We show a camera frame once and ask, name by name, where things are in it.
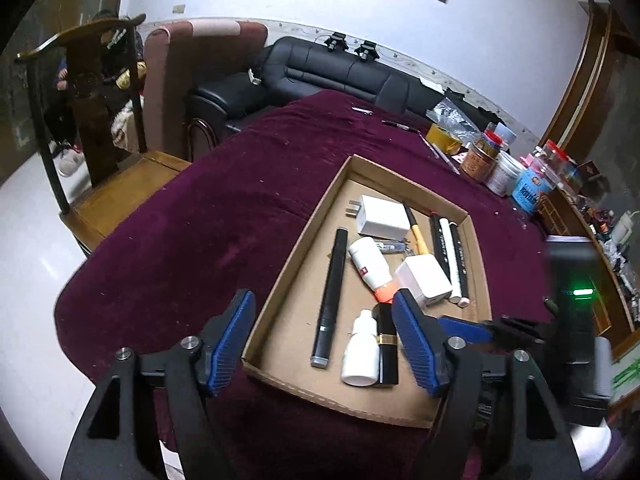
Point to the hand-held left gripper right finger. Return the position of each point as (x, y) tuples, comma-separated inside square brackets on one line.
[(417, 345)]

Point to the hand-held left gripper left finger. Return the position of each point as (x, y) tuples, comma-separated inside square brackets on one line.
[(232, 345)]

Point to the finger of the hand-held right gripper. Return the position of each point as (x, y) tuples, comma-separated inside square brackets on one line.
[(522, 332), (465, 331)]

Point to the black lipstick tube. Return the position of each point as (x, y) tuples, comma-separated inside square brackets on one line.
[(386, 340)]

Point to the white dropper bottle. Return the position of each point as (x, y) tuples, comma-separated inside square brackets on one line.
[(360, 355)]

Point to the black marker with white cap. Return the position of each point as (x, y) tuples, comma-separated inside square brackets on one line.
[(461, 265)]

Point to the small white charger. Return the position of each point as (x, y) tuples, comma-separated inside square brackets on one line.
[(420, 277)]

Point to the shallow cardboard box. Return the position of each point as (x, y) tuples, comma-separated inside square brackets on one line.
[(300, 320)]

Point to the white paint marker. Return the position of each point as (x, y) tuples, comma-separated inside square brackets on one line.
[(451, 260)]

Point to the black marker with red cap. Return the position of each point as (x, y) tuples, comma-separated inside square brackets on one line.
[(438, 240)]

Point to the white bottle with orange cap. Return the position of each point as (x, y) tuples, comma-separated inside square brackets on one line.
[(367, 260)]

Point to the clear plastic pen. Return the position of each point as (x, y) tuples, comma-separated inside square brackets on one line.
[(392, 246)]

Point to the black pen with grey end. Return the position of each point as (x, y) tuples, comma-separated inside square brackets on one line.
[(330, 285)]

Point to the yellow pen with black grip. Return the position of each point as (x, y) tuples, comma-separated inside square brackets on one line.
[(417, 235)]

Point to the large white charger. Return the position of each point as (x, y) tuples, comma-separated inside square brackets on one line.
[(382, 217)]

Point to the person's right hand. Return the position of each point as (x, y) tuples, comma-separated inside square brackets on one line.
[(590, 445)]

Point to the pile of cabinet clutter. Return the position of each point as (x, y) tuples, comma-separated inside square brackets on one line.
[(615, 260)]

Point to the clear jar with blue label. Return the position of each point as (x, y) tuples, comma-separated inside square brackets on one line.
[(531, 190)]

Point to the maroon velvet tablecloth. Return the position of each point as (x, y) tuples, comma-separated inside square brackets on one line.
[(200, 220)]

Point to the dark red box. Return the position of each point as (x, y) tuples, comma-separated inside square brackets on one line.
[(591, 170)]

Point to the clear jar with red lid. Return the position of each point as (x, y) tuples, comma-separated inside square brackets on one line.
[(562, 160)]

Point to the white jar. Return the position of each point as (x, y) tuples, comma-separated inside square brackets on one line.
[(505, 175)]

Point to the brown jar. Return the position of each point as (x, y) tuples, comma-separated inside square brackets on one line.
[(477, 165)]

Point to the large silver utility knife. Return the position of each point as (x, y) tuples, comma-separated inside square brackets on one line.
[(448, 159)]

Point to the gold tape roll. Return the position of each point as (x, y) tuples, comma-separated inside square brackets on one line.
[(485, 146)]

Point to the grey tape roll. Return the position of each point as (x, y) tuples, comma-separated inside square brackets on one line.
[(507, 135)]

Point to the small silver utility knife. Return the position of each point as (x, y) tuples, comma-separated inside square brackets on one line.
[(431, 146)]

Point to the red tape roll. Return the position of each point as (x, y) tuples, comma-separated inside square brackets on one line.
[(494, 137)]

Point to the yellow tape roll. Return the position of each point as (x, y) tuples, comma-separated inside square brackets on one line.
[(442, 138)]

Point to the wooden cabinet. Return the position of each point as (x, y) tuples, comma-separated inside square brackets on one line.
[(575, 110)]

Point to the clear plastic bag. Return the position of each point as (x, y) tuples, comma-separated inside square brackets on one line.
[(452, 117)]

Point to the metal tweezers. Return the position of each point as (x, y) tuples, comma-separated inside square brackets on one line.
[(361, 110)]

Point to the dark wooden chair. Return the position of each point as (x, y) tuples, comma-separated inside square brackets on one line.
[(95, 125)]

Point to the small white plug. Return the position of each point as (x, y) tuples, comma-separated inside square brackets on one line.
[(256, 79)]

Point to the black leather sofa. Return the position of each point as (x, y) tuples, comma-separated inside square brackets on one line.
[(310, 75)]

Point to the brown armchair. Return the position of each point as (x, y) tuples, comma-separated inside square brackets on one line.
[(200, 60)]

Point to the black clamp device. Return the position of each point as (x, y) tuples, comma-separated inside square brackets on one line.
[(335, 42), (366, 51)]

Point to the white wall switch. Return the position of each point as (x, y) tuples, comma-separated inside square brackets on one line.
[(178, 9)]

